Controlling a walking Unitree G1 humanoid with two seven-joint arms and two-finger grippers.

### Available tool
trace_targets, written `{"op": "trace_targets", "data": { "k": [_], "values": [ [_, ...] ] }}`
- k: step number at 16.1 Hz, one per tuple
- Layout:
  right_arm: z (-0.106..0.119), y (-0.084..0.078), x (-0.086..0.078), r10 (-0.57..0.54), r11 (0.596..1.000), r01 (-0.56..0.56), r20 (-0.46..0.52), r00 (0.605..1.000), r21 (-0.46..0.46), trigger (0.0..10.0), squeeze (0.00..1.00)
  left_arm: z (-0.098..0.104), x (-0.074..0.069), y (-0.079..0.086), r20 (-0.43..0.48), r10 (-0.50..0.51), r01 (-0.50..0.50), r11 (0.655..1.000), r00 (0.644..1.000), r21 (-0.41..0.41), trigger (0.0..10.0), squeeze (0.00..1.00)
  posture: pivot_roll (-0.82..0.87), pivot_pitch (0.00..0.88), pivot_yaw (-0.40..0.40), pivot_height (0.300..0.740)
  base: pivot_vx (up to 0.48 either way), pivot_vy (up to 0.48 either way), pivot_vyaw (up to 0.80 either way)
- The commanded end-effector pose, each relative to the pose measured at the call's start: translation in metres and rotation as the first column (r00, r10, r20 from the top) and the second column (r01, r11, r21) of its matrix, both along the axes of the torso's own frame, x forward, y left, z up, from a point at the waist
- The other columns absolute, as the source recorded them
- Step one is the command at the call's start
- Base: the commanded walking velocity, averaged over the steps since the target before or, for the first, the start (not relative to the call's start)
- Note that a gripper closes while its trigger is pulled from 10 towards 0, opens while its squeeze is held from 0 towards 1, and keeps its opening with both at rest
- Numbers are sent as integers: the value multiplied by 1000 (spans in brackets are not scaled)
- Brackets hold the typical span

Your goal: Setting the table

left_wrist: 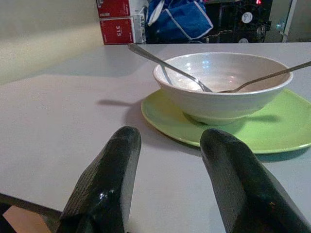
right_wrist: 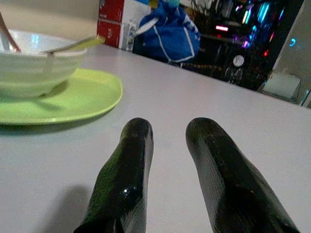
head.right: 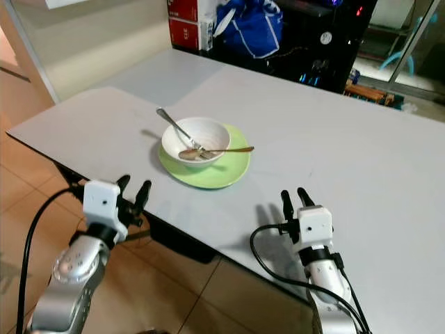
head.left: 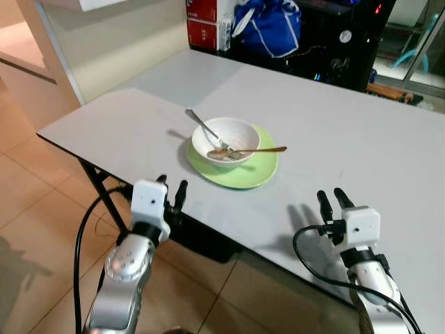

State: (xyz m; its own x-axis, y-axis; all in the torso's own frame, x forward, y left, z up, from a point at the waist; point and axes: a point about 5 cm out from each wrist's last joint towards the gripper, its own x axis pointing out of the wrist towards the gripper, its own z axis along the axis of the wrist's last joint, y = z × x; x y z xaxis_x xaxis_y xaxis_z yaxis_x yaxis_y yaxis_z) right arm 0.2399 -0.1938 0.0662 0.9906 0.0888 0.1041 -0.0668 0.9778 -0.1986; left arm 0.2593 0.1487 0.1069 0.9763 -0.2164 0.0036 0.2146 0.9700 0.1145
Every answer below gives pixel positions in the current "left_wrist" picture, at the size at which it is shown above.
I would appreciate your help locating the silver metal fork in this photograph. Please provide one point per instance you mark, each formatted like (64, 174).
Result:
(155, 59)

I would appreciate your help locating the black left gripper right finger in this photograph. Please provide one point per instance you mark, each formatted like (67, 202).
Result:
(243, 189)

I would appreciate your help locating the white ceramic bowl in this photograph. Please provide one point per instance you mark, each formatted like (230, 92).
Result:
(218, 104)

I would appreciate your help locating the blue fabric bag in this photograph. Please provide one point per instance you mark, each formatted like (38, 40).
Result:
(177, 21)

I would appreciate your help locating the red white cardboard box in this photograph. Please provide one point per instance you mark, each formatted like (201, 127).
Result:
(116, 30)
(111, 8)

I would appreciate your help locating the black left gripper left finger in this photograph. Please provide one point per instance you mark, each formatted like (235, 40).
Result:
(104, 184)

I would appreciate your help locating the black table frame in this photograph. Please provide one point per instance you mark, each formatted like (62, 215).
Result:
(29, 205)

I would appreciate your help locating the brass metal spoon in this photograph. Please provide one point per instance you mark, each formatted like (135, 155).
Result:
(267, 76)

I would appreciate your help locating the green plate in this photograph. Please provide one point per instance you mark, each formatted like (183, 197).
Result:
(279, 131)

